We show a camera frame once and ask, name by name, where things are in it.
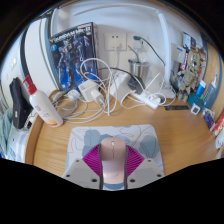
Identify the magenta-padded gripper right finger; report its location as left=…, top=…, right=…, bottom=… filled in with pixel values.
left=124, top=143, right=165, bottom=190

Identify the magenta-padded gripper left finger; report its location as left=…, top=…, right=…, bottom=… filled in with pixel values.
left=62, top=143, right=102, bottom=190

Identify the pink computer mouse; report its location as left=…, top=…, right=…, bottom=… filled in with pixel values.
left=98, top=137, right=128, bottom=185

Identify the grey cloud-print mouse pad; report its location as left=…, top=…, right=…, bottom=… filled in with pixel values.
left=64, top=124, right=165, bottom=178

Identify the black ruler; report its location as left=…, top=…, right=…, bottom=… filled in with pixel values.
left=164, top=105, right=190, bottom=111

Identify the white power strip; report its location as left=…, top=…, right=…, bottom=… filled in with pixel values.
left=133, top=89, right=162, bottom=110

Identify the white red-capped pump bottle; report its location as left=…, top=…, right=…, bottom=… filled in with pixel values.
left=22, top=75, right=64, bottom=129

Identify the white charger block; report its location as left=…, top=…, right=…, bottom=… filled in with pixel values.
left=78, top=79, right=105, bottom=106

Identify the blue snack packet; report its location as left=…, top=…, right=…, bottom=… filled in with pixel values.
left=203, top=108, right=217, bottom=131

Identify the black power adapter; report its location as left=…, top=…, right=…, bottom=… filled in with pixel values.
left=128, top=75, right=146, bottom=95

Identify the teal blanket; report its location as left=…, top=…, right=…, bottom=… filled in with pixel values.
left=0, top=108, right=14, bottom=154

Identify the teal bowl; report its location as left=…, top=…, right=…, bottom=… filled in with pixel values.
left=187, top=92, right=205, bottom=108

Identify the black bag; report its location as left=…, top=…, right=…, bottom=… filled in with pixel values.
left=8, top=77, right=34, bottom=130

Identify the blue spray bottle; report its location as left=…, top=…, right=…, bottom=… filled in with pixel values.
left=202, top=72, right=219, bottom=109

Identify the metal cup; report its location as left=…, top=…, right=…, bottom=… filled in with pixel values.
left=128, top=58, right=151, bottom=79

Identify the tan robot figure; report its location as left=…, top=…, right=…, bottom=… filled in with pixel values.
left=173, top=49, right=203, bottom=103

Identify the blue robot model kit box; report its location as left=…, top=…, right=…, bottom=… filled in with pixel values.
left=48, top=22, right=100, bottom=92

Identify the white desk lamp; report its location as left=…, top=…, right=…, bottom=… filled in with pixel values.
left=71, top=3, right=177, bottom=100

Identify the colourful poster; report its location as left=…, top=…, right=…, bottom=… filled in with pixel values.
left=181, top=31, right=208, bottom=71

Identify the white cable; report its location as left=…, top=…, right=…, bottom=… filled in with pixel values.
left=49, top=58, right=174, bottom=123

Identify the dark teal-plug cable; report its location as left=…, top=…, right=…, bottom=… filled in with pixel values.
left=133, top=34, right=167, bottom=67

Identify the white wall socket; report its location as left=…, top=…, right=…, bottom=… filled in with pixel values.
left=131, top=33, right=148, bottom=52
left=103, top=32, right=128, bottom=52

